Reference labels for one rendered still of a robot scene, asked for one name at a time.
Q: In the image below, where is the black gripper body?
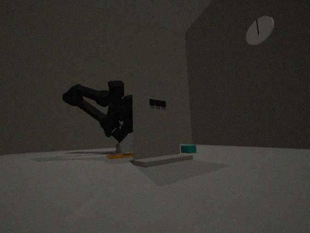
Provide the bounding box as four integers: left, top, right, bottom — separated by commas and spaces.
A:
117, 95, 133, 135

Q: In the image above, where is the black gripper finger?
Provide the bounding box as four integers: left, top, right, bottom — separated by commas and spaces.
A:
124, 120, 133, 127
125, 110, 133, 121

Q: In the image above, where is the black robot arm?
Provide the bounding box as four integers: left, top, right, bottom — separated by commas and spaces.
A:
62, 81, 128, 143

